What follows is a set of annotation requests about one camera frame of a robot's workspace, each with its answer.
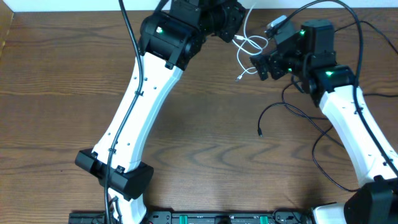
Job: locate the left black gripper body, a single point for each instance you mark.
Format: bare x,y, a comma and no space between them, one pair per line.
232,23

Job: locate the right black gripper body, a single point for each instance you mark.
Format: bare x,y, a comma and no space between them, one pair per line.
290,62

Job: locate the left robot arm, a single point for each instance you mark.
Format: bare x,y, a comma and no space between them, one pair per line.
168,41

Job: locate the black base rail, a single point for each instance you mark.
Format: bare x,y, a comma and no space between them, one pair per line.
278,216

